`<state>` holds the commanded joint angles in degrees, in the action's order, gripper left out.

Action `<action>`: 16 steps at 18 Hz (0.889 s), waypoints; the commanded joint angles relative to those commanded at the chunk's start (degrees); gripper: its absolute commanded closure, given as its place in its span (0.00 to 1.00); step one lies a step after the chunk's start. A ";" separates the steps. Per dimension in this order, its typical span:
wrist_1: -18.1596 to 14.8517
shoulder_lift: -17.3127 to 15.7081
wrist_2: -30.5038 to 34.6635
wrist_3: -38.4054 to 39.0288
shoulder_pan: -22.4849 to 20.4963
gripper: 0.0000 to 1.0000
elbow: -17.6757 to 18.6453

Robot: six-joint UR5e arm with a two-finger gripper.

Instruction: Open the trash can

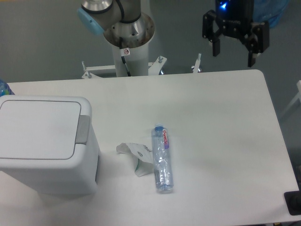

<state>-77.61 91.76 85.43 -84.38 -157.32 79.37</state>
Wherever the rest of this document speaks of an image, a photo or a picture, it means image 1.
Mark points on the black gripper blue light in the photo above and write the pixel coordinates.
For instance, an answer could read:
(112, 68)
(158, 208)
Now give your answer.
(235, 19)

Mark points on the blue water jug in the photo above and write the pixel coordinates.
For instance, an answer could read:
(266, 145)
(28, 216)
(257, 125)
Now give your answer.
(268, 10)

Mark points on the black device at right edge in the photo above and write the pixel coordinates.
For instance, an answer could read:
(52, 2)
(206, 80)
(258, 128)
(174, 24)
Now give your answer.
(293, 202)

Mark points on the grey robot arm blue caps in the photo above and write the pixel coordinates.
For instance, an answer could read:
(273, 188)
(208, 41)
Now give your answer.
(101, 15)

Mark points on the white frame at right edge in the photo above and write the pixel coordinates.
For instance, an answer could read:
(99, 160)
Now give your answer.
(293, 104)

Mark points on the crushed clear plastic water bottle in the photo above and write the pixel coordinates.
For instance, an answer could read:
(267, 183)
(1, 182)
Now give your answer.
(162, 159)

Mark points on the crumpled white paper wrapper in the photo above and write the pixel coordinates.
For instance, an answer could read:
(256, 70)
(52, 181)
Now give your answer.
(141, 155)

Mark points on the blue bottle at left edge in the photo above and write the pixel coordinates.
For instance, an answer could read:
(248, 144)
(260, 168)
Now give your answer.
(5, 89)

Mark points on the white push-lid trash can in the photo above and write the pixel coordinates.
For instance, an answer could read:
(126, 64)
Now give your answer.
(48, 143)

